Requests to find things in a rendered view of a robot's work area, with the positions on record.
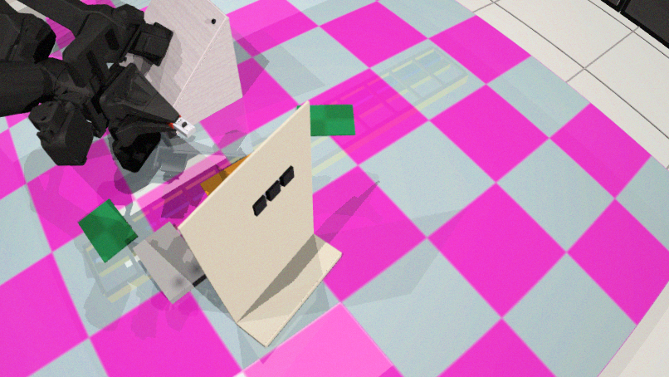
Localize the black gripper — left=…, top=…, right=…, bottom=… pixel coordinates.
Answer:
left=54, top=20, right=179, bottom=173

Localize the orange square mat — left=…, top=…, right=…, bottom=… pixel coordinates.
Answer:
left=200, top=155, right=249, bottom=196

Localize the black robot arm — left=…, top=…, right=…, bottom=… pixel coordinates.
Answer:
left=0, top=0, right=173, bottom=166

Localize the cream panel with slots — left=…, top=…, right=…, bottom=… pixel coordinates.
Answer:
left=178, top=101, right=342, bottom=347

